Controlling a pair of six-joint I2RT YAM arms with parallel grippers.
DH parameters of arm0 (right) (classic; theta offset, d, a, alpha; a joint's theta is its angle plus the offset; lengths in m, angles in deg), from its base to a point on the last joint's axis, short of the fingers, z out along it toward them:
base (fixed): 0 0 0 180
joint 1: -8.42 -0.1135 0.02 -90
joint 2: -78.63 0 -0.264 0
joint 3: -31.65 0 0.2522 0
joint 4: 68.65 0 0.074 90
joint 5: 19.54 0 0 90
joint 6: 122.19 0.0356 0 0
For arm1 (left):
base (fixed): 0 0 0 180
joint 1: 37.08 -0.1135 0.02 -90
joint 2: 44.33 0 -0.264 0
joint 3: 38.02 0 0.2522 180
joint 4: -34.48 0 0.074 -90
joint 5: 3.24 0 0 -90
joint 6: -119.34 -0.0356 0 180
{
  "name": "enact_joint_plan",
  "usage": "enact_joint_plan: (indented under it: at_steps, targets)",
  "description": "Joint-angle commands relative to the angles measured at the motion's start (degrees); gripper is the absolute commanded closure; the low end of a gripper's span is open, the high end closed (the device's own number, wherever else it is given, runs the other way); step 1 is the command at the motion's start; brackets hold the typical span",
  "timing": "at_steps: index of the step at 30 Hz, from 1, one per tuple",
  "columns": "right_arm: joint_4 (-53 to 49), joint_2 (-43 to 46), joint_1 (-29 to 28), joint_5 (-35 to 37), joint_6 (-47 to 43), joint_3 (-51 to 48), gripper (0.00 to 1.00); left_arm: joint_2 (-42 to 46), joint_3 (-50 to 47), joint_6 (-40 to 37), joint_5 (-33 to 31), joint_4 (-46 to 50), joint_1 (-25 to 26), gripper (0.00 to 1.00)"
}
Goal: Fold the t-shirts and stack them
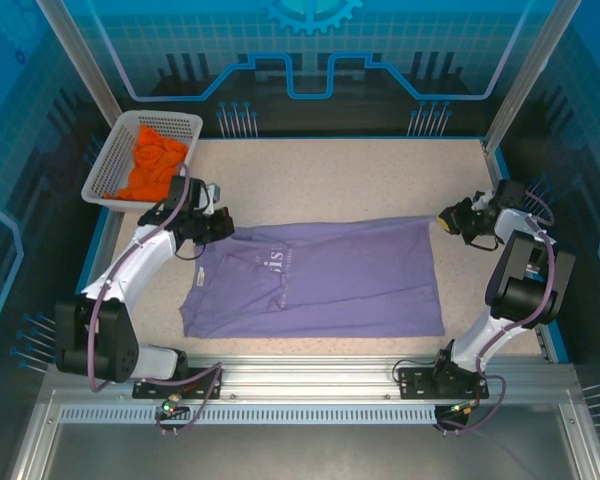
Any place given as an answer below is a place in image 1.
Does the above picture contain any aluminium table side rail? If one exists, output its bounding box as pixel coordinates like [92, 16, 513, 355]
[482, 139, 556, 364]
[74, 209, 119, 301]

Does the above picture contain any white perforated plastic basket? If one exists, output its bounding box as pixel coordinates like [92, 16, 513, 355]
[81, 109, 205, 215]

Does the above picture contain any purple t-shirt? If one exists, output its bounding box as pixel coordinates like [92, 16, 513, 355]
[178, 213, 447, 340]

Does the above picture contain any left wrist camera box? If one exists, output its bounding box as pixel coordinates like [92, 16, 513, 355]
[203, 182, 225, 211]

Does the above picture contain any steel shelf panel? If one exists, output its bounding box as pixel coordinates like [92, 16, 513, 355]
[9, 389, 600, 480]

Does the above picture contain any aluminium frame post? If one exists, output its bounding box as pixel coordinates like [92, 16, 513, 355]
[34, 0, 146, 154]
[482, 0, 584, 154]

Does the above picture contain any slotted grey cable duct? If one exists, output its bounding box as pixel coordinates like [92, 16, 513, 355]
[58, 404, 439, 425]

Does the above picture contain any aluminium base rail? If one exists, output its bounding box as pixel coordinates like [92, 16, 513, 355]
[47, 353, 580, 407]

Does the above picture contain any cable connector with lights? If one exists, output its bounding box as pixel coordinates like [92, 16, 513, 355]
[160, 394, 190, 417]
[447, 399, 482, 417]

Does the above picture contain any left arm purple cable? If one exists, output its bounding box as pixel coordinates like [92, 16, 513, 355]
[88, 162, 225, 437]

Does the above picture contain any orange t-shirt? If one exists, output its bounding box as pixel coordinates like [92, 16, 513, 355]
[103, 124, 190, 204]

